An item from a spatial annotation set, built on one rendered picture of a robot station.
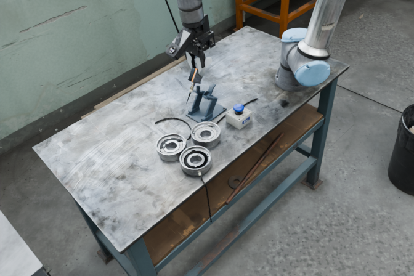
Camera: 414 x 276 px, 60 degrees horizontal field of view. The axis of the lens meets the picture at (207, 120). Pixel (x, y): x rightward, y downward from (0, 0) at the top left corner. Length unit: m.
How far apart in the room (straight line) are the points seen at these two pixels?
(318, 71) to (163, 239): 0.81
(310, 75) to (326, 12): 0.22
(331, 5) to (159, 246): 0.98
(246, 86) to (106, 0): 1.51
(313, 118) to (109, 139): 0.94
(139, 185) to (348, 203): 1.30
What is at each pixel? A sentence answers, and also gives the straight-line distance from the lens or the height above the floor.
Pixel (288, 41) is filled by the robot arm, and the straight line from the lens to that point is 1.40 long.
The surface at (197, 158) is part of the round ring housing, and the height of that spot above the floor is 0.82.
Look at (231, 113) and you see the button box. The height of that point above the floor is 0.84.
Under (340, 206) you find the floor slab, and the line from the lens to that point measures 2.14.
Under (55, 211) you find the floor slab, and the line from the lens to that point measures 2.33.
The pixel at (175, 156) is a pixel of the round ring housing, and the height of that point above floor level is 0.83.
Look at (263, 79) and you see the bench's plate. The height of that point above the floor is 0.80.
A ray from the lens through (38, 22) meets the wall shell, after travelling 2.58.
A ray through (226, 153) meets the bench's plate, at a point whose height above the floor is 0.80.
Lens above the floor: 1.71
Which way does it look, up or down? 42 degrees down
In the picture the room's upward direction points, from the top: 6 degrees counter-clockwise
